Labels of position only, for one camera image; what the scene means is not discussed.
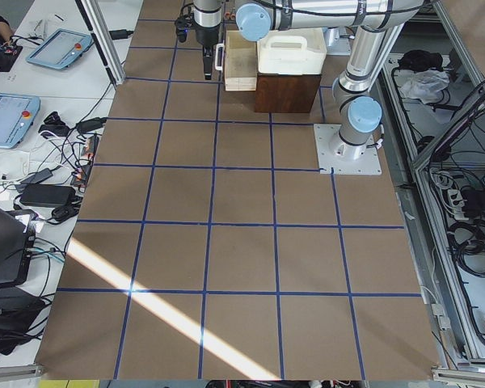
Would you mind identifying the black monitor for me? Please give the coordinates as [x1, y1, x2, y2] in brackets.
[0, 209, 36, 288]

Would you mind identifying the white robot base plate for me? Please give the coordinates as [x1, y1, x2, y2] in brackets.
[314, 124, 382, 175]

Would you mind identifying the blue teach pendant far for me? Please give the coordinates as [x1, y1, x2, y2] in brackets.
[26, 28, 93, 70]

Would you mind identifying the light wooden drawer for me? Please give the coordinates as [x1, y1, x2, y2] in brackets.
[224, 31, 257, 91]

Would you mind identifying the aluminium frame post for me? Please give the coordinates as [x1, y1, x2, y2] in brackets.
[75, 0, 125, 87]

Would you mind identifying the blue teach pendant near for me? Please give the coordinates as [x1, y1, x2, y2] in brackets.
[0, 93, 40, 149]

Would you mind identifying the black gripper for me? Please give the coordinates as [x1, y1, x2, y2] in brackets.
[194, 23, 220, 79]

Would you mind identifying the white plastic tray bin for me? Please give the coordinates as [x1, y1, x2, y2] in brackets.
[257, 27, 327, 75]

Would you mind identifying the black white cloth pile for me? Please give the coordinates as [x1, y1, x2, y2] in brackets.
[398, 49, 449, 104]

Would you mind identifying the white drawer handle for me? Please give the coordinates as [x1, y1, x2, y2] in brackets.
[213, 42, 226, 73]

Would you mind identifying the dark wooden cabinet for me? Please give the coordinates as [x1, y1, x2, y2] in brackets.
[254, 74, 322, 113]

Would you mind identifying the blue teach pendant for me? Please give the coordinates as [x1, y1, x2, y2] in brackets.
[0, 93, 40, 149]
[26, 28, 93, 70]

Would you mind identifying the black power brick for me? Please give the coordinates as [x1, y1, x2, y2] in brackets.
[19, 183, 76, 208]

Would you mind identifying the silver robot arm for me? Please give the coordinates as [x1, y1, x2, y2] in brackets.
[235, 0, 423, 161]

